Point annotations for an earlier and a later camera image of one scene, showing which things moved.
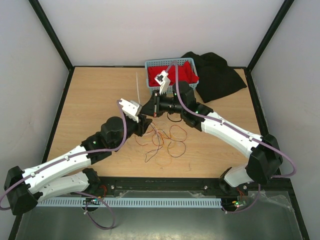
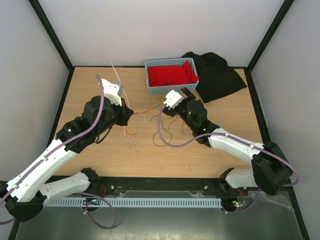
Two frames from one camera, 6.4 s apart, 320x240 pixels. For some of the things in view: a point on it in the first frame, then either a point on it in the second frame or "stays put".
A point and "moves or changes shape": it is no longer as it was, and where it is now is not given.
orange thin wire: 163,139 moves or changes shape
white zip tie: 138,94 -> 124,90
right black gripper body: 157,110 -> 180,109
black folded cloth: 216,78 stays put
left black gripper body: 139,130 -> 117,114
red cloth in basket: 186,73 stays put
